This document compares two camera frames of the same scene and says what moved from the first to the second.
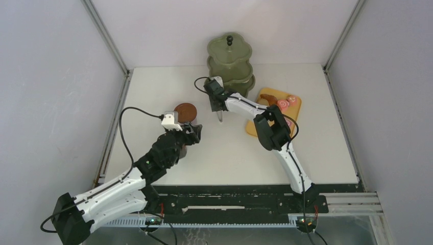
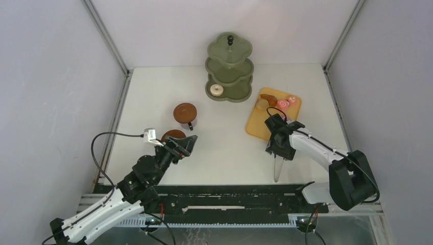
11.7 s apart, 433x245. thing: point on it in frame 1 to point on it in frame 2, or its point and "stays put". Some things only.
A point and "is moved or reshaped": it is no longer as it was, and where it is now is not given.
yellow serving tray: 291,112 is moved or reshaped
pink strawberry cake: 292,100 stays put
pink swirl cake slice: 283,104 stays put
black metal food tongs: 220,114 to 281,171
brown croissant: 271,100 stays put
